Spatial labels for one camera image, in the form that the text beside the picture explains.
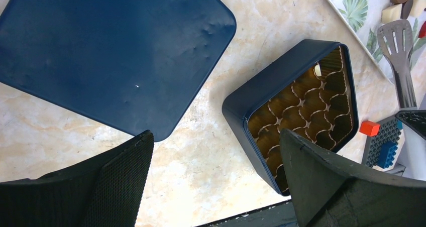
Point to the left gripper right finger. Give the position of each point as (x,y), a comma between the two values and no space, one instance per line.
(330,190)

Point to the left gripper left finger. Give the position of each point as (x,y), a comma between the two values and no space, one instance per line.
(104,190)

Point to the dark blue chocolate box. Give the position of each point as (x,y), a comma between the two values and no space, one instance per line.
(288,95)

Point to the white chocolate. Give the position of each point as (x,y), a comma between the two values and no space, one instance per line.
(317,70)

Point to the metal serving tongs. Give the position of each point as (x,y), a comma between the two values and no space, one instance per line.
(395,39)

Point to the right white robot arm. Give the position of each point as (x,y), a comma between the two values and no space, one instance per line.
(412,155)

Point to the blue lego brick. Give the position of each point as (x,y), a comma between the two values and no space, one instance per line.
(387,155)

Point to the orange red cube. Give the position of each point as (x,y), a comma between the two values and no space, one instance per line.
(369,128)

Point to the grey lego baseplate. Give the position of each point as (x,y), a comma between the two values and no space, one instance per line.
(390,130)

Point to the dark blue box lid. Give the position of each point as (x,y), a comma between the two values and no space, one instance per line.
(133,65)

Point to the leaf patterned tray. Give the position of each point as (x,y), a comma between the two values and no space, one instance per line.
(364,17)

